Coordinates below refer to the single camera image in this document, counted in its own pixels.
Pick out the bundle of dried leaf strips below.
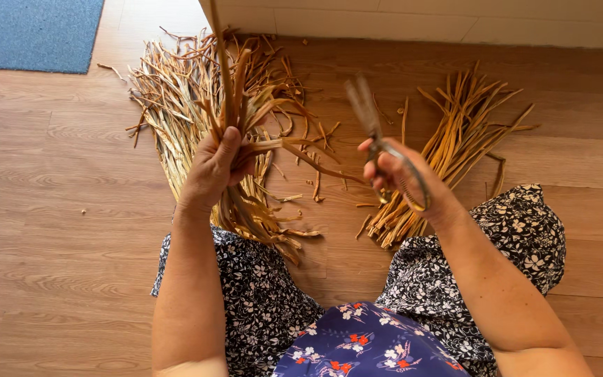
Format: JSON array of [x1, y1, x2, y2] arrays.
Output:
[[196, 0, 366, 266]]

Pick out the black floral trousers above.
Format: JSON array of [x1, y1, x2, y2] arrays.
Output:
[[150, 184, 567, 377]]

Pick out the blue floral shirt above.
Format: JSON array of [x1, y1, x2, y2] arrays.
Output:
[[271, 302, 473, 377]]

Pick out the scattered dried leaf scraps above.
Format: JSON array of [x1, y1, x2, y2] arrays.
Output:
[[270, 94, 409, 210]]

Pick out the heap of untrimmed dried leaves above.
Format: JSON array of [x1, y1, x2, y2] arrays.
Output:
[[126, 26, 344, 210]]

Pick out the blue floor mat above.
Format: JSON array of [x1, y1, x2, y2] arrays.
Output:
[[0, 0, 105, 74]]

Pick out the person's left hand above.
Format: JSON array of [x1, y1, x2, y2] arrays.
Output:
[[178, 126, 258, 212]]

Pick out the person's right hand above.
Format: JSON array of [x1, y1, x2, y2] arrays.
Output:
[[357, 137, 466, 229]]

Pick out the pile of trimmed brown strips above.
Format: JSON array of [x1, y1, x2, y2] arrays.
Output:
[[356, 62, 541, 250]]

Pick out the metal scissors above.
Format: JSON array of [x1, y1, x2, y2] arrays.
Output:
[[344, 73, 432, 213]]

